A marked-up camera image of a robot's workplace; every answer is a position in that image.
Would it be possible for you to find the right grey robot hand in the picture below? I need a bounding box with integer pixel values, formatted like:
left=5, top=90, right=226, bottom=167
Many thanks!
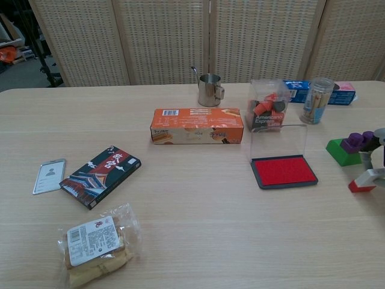
left=359, top=128, right=385, bottom=181

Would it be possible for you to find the red and white block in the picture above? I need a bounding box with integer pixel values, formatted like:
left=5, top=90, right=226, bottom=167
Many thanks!
left=348, top=169, right=380, bottom=193

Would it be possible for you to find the red ink pad clear lid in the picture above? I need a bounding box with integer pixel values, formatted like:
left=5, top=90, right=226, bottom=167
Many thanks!
left=249, top=123, right=319, bottom=190

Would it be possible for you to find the purple two-stud toy block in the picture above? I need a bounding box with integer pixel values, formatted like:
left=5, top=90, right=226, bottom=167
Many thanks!
left=340, top=131, right=377, bottom=155

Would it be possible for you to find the green toy block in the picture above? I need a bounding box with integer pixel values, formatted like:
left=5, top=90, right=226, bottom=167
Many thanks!
left=325, top=137, right=363, bottom=167

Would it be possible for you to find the blue cookie box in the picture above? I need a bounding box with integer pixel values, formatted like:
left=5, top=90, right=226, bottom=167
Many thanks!
left=282, top=79, right=357, bottom=106

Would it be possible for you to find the clear jar of biscuit sticks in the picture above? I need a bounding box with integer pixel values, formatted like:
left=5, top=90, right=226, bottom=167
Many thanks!
left=300, top=77, right=335, bottom=125

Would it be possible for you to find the clear box of coffee capsules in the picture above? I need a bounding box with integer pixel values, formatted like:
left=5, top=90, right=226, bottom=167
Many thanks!
left=245, top=79, right=291, bottom=133

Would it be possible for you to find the steel pitcher with thin spout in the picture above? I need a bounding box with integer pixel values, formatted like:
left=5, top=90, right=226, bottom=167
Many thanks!
left=189, top=66, right=226, bottom=107

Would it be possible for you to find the orange biscuit box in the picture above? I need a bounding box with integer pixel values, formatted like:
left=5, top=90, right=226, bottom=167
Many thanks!
left=149, top=108, right=245, bottom=146

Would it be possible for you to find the wooden rattan folding screen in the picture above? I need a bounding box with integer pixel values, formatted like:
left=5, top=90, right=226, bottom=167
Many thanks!
left=28, top=0, right=385, bottom=88

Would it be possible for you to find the dark red patterned card box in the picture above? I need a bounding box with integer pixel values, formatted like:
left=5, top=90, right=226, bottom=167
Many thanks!
left=59, top=144, right=143, bottom=210

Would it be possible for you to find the bagged bread snack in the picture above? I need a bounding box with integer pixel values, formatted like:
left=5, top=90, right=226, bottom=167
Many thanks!
left=57, top=202, right=143, bottom=288

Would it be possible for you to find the clear ID card holder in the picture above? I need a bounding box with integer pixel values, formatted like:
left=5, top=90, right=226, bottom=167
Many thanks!
left=32, top=158, right=67, bottom=196

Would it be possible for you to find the black tripod stand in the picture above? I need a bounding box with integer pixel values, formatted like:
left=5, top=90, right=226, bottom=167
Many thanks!
left=16, top=0, right=66, bottom=88

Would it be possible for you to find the orange bag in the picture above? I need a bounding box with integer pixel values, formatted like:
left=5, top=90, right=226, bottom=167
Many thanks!
left=0, top=46, right=16, bottom=63

